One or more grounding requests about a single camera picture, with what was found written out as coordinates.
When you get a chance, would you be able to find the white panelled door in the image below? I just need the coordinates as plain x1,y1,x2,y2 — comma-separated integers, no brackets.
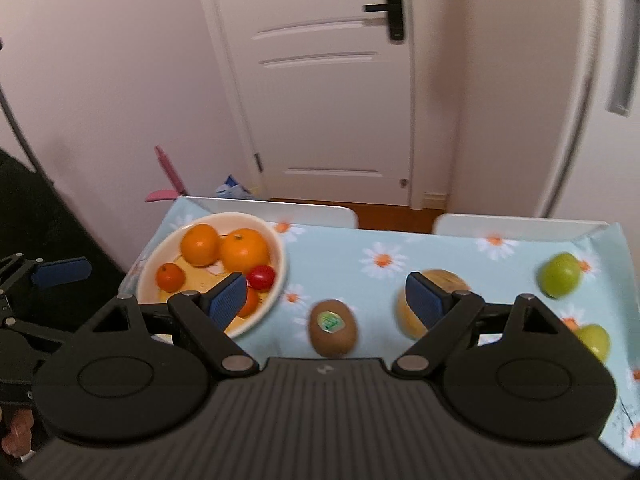
192,0,452,211

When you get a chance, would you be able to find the black door handle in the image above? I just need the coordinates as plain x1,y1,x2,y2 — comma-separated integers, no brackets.
363,0,407,43

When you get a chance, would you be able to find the small mandarin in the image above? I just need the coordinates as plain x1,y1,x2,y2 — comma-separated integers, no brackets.
156,262,186,293
235,285,260,319

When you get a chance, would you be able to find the large orange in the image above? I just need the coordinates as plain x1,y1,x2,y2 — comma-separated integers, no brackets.
219,228,271,279

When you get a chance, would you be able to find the green apple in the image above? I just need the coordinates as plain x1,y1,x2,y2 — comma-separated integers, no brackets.
537,252,584,300
572,324,612,364

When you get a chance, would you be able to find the medium orange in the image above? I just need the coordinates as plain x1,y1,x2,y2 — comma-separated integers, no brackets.
180,223,221,267

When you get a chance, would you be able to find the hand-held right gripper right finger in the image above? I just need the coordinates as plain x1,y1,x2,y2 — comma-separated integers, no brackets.
391,271,572,380

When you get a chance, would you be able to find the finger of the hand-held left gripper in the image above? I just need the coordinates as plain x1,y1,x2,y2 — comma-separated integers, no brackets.
0,254,93,311
0,316,66,356

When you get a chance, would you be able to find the blue white bag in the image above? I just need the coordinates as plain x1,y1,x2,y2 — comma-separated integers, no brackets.
216,175,254,199

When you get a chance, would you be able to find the person's left hand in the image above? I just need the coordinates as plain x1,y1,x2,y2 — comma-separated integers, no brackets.
0,406,37,459

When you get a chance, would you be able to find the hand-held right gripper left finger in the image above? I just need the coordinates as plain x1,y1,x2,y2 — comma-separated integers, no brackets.
75,272,260,378

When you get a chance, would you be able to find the brown kiwi with sticker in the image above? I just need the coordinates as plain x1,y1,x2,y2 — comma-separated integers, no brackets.
307,299,359,359

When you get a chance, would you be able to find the blue daisy tablecloth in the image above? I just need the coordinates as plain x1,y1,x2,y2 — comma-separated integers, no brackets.
120,196,640,466

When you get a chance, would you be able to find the red yellow apple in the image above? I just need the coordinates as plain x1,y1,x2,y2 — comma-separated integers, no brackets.
396,269,474,340

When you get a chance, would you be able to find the small red fruit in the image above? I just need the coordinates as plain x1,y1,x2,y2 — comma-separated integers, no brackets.
247,265,277,291

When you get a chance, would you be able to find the white sliding door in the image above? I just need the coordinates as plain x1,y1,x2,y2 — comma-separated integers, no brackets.
450,0,640,224

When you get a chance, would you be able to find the cream printed bowl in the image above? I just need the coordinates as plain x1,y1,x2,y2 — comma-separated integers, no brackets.
136,212,288,339

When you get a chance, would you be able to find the black fabric furniture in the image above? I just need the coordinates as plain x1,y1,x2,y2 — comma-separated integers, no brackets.
0,147,129,313

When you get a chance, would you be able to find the silver recessed door handle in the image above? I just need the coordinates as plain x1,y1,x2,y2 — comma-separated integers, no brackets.
607,0,640,117

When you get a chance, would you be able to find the pink plastic stick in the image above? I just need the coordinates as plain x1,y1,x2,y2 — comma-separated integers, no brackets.
145,146,189,204

